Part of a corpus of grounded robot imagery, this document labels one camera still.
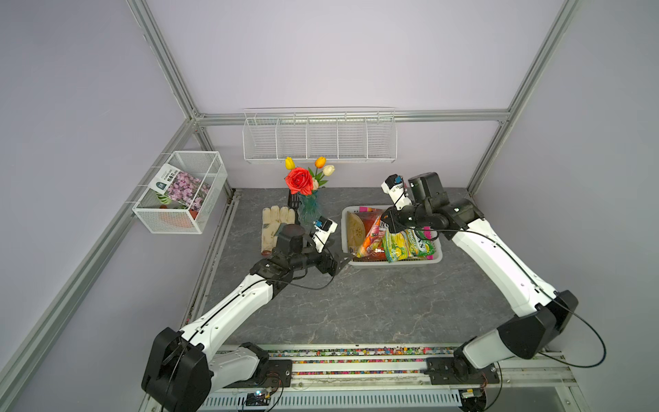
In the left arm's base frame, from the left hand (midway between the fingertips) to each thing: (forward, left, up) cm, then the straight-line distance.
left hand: (342, 250), depth 76 cm
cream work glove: (+30, +28, -20) cm, 46 cm away
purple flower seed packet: (+17, +47, +14) cm, 52 cm away
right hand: (+7, -12, +7) cm, 16 cm away
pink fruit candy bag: (+25, -12, -12) cm, 30 cm away
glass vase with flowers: (+14, +10, +15) cm, 23 cm away
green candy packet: (+6, -23, -8) cm, 25 cm away
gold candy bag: (+14, -6, -10) cm, 18 cm away
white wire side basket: (+10, +53, +8) cm, 54 cm away
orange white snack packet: (+1, -10, -1) cm, 10 cm away
